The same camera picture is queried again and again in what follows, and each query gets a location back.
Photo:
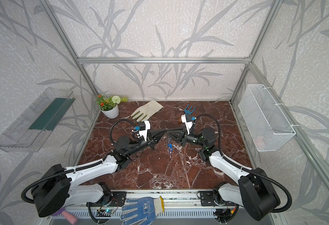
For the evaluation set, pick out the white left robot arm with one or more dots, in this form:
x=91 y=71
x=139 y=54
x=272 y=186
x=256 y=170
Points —
x=61 y=187

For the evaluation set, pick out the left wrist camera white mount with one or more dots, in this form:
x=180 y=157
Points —
x=142 y=129

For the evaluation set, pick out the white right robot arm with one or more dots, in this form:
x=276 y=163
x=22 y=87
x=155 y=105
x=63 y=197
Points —
x=253 y=192

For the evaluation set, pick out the clear plastic wall shelf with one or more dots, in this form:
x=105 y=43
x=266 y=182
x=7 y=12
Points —
x=29 y=132

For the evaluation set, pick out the artificial green plant with flowers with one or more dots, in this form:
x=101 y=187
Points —
x=106 y=104

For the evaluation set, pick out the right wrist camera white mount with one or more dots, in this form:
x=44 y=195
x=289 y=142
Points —
x=187 y=123

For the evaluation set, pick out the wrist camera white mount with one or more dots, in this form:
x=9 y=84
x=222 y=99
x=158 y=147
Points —
x=187 y=123
x=142 y=129

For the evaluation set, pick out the white flower pot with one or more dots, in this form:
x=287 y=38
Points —
x=111 y=114

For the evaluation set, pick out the blue garden hand fork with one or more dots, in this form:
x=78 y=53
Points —
x=188 y=110

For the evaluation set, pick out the blue dotted work glove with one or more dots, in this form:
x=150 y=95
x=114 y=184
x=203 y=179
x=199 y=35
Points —
x=141 y=211

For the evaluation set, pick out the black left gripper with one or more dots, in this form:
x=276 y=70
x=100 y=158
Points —
x=152 y=136

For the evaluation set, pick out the cream green gardening glove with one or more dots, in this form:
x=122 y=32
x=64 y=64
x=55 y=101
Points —
x=144 y=112

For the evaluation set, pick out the white wire mesh basket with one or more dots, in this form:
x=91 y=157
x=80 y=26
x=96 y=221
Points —
x=268 y=126

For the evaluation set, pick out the pink object at front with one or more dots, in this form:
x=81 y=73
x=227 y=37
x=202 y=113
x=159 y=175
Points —
x=69 y=217

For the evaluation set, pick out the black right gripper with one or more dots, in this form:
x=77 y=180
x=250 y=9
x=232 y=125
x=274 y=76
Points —
x=182 y=137

